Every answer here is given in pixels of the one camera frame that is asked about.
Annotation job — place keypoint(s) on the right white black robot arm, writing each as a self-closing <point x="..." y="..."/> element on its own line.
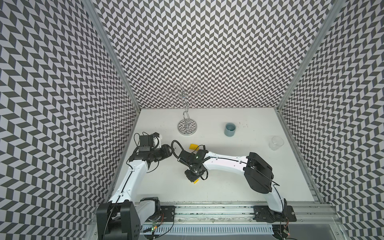
<point x="257" y="172"/>

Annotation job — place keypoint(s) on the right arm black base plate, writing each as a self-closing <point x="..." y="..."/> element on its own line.
<point x="264" y="214"/>

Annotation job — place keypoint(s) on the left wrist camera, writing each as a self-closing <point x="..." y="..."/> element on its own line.
<point x="149" y="142"/>

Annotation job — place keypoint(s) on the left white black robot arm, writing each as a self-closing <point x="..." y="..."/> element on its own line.
<point x="120" y="218"/>

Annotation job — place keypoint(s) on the aluminium front rail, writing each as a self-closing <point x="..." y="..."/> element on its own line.
<point x="243" y="213"/>

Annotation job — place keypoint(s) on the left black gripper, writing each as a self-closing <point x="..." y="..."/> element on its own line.
<point x="166" y="152"/>

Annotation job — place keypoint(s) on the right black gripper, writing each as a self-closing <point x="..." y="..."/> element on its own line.
<point x="191" y="178"/>

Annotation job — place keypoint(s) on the white ribbed cable duct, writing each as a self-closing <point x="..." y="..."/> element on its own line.
<point x="209" y="230"/>

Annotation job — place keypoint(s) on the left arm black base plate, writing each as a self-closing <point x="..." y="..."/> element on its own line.
<point x="167" y="214"/>

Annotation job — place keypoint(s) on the yellow curved lego brick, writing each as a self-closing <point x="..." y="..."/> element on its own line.
<point x="193" y="147"/>

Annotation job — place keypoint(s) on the clear glass cup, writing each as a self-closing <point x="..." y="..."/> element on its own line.
<point x="275" y="143"/>

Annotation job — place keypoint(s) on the grey-blue ceramic cup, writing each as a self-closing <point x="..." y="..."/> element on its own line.
<point x="230" y="129"/>

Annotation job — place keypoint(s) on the chrome mug tree stand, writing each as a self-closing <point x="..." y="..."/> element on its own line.
<point x="186" y="126"/>

